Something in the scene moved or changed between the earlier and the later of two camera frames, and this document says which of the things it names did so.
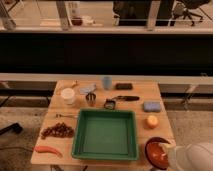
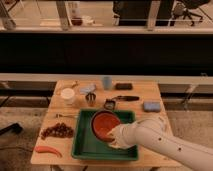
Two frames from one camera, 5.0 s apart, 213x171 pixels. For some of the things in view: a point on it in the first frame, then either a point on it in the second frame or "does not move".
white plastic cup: (68, 94) does not move
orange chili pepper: (47, 149) does not move
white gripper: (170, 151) to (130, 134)
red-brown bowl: (155, 152) to (102, 122)
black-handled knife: (127, 98) does not move
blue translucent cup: (107, 81) does not move
